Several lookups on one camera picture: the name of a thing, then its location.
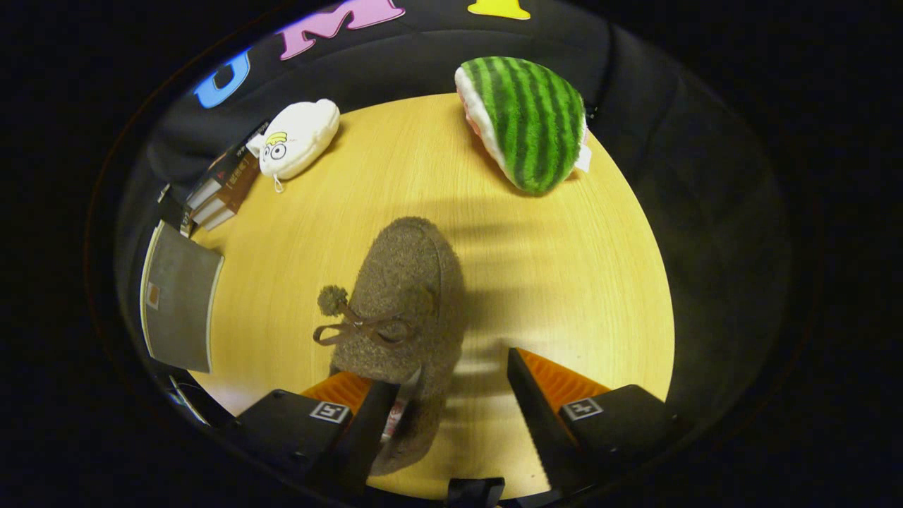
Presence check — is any white plush toy with eyes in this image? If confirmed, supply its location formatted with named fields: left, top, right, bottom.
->
left=246, top=99, right=341, bottom=193

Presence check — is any grey fabric storage box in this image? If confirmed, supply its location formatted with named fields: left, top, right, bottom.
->
left=139, top=220, right=225, bottom=373

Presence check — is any brown fuzzy shoe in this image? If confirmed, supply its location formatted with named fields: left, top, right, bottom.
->
left=313, top=216, right=466, bottom=477

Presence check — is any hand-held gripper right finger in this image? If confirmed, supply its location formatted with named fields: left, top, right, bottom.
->
left=507, top=347, right=681, bottom=498

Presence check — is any watermelon slice plush toy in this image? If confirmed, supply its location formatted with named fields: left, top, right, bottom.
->
left=454, top=56, right=592, bottom=196

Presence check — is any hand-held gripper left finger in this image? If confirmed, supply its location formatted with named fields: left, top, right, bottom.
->
left=236, top=372, right=401, bottom=498

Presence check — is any dark cover book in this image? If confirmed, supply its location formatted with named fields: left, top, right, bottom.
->
left=185, top=121, right=270, bottom=209

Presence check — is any brown cover book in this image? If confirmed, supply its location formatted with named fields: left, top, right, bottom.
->
left=190, top=157, right=260, bottom=223
left=201, top=198, right=248, bottom=232

